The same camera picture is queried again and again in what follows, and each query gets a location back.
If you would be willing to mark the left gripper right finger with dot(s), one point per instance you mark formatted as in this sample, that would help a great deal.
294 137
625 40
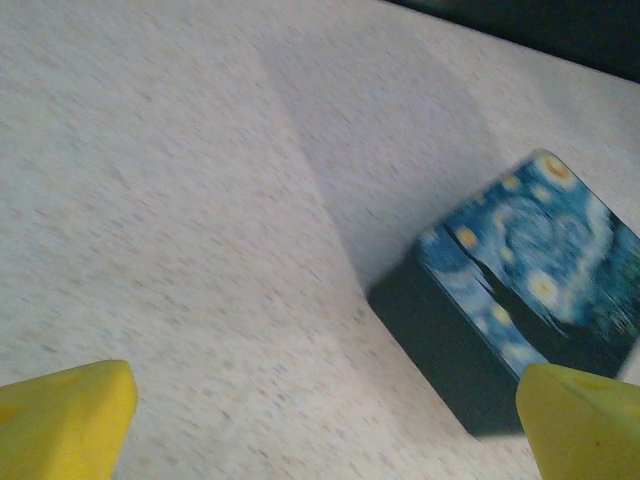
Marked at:
585 430

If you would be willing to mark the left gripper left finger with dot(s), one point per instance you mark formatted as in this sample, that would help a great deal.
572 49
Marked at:
60 425

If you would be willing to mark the starry night print tin box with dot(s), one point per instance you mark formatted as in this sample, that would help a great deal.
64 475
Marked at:
525 280

